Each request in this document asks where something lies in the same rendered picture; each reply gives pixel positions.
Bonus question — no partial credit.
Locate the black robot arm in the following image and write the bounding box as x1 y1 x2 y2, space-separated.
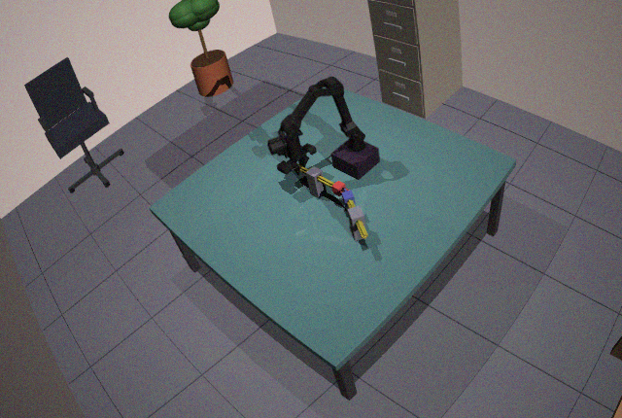
268 77 366 158

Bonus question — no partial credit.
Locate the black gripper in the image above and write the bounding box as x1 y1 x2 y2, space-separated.
277 143 317 175

